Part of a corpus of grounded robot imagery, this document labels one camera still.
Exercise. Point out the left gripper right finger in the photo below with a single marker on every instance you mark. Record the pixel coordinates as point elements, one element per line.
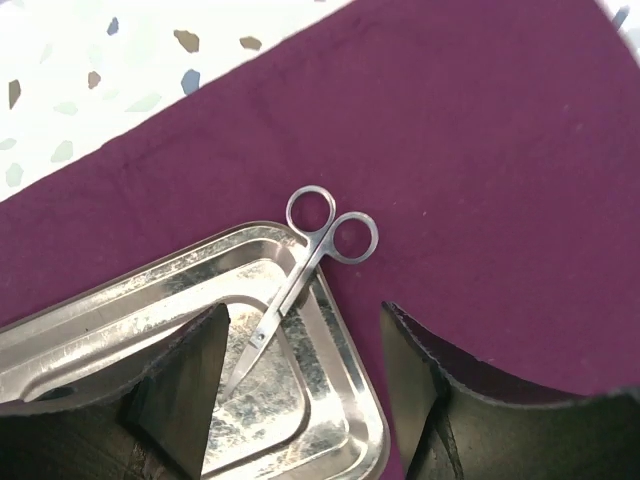
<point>457,417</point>

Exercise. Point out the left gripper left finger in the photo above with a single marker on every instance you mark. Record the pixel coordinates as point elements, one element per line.
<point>146,416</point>

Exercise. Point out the steel instrument tray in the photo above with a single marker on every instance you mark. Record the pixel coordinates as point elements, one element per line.
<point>307,409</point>

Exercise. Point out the purple cloth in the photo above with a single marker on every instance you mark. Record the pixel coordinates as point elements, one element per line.
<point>494,143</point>

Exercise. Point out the steel surgical scissors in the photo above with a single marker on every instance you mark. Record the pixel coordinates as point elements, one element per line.
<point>319,243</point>

